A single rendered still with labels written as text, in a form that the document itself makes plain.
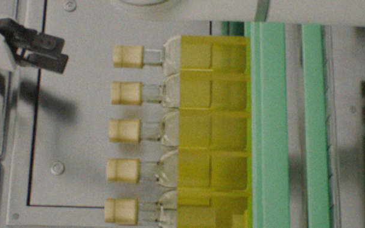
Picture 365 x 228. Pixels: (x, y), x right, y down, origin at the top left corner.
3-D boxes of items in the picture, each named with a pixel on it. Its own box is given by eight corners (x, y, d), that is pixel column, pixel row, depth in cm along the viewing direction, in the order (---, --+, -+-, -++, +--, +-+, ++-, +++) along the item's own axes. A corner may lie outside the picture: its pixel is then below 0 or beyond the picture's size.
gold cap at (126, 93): (142, 87, 115) (112, 85, 115) (142, 78, 112) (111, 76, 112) (141, 110, 114) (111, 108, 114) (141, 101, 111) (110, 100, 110)
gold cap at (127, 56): (143, 50, 117) (114, 50, 117) (143, 40, 114) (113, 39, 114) (143, 72, 116) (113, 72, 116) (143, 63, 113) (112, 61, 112)
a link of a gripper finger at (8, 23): (-25, 32, 114) (11, 48, 115) (-13, 15, 107) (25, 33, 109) (-22, 25, 114) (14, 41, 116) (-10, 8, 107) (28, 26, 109)
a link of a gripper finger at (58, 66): (22, 70, 119) (64, 81, 119) (19, 61, 116) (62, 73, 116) (29, 51, 120) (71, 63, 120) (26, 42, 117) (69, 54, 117)
